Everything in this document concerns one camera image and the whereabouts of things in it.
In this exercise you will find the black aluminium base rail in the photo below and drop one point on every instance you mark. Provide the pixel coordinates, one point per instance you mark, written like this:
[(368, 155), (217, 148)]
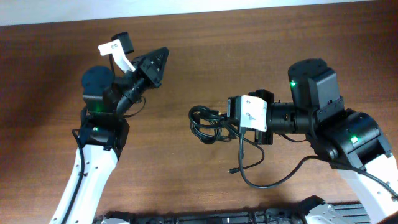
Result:
[(311, 210)]

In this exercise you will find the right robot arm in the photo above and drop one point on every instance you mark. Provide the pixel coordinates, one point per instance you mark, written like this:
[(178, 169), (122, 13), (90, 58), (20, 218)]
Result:
[(350, 141)]

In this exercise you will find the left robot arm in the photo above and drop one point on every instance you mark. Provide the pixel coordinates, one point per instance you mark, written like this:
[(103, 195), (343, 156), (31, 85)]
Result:
[(104, 128)]

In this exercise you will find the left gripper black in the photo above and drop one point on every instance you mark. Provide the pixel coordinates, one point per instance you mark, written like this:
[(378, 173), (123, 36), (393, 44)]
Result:
[(148, 72)]

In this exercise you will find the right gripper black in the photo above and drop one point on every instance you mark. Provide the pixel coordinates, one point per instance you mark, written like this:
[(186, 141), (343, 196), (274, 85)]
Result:
[(261, 137)]

